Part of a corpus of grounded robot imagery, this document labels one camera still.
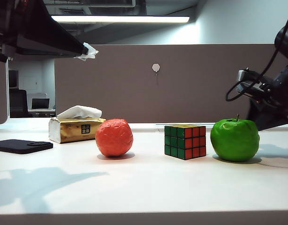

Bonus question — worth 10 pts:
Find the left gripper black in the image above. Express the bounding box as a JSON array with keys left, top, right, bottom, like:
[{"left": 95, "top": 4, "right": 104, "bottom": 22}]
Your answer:
[{"left": 0, "top": 0, "right": 99, "bottom": 63}]

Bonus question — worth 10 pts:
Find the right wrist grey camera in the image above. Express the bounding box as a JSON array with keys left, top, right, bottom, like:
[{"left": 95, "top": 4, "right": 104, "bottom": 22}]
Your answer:
[{"left": 236, "top": 68, "right": 273, "bottom": 94}]

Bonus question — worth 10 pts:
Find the long ceiling light strip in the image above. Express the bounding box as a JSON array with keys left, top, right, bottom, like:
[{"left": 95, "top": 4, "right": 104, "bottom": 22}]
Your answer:
[{"left": 51, "top": 15, "right": 190, "bottom": 23}]

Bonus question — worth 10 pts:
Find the Rubik's cube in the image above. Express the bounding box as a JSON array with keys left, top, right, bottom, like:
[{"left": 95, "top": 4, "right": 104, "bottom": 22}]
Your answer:
[{"left": 164, "top": 125, "right": 207, "bottom": 161}]

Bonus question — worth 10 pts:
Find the open laptop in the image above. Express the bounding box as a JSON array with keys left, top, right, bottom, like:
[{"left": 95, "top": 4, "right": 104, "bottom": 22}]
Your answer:
[{"left": 31, "top": 98, "right": 50, "bottom": 110}]

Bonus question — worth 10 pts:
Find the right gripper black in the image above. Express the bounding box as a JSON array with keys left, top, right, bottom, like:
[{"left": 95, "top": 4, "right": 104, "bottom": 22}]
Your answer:
[{"left": 246, "top": 67, "right": 288, "bottom": 132}]

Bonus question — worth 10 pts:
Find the narrow brown desk partition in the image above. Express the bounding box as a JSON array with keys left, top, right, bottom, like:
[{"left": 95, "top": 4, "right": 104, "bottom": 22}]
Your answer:
[{"left": 0, "top": 44, "right": 10, "bottom": 125}]

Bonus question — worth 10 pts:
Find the gold tissue pack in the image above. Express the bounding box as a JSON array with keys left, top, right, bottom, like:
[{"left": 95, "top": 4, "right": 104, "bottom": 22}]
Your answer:
[{"left": 48, "top": 105, "right": 106, "bottom": 144}]

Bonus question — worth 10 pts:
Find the white adhesive wall hook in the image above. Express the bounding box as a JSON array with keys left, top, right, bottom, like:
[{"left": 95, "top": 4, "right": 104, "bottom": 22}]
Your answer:
[{"left": 152, "top": 63, "right": 161, "bottom": 82}]

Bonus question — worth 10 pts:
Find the wide brown desk partition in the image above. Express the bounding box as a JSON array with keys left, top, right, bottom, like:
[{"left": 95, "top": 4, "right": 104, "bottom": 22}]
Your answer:
[{"left": 54, "top": 44, "right": 288, "bottom": 124}]

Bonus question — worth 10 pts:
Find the dark wall cabinet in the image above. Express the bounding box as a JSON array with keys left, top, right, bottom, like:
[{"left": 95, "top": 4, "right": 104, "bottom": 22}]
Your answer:
[{"left": 8, "top": 69, "right": 19, "bottom": 89}]

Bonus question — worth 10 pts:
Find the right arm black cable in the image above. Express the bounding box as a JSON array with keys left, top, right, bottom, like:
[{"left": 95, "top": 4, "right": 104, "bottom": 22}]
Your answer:
[{"left": 226, "top": 8, "right": 288, "bottom": 102}]

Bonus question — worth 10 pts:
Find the green plastic apple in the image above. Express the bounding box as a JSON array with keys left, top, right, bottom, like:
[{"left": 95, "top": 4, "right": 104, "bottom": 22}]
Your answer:
[{"left": 210, "top": 114, "right": 260, "bottom": 163}]

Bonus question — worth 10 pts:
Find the black smartphone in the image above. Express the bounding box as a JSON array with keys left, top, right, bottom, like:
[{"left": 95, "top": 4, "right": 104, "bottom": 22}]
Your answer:
[{"left": 0, "top": 139, "right": 54, "bottom": 155}]

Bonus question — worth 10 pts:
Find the background office desk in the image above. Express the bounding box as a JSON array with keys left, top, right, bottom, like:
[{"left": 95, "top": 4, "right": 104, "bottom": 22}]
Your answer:
[{"left": 28, "top": 108, "right": 56, "bottom": 118}]

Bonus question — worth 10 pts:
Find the wrinkled orange fruit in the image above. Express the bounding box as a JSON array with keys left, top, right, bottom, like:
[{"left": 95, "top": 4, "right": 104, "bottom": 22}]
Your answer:
[{"left": 95, "top": 118, "right": 134, "bottom": 158}]

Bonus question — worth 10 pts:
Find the black office chair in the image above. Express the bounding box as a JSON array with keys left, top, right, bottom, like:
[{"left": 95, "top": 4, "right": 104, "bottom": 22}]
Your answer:
[{"left": 9, "top": 89, "right": 30, "bottom": 119}]

